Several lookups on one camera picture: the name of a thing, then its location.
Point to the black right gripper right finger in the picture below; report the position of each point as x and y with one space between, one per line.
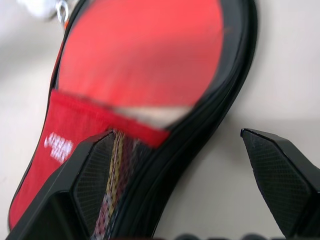
282 182

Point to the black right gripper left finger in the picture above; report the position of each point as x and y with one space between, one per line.
62 205

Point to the red and black paddle case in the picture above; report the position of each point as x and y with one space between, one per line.
75 117

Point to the red table tennis paddle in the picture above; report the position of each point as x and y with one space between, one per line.
140 50

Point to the large grey table mat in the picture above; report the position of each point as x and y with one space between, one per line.
275 75

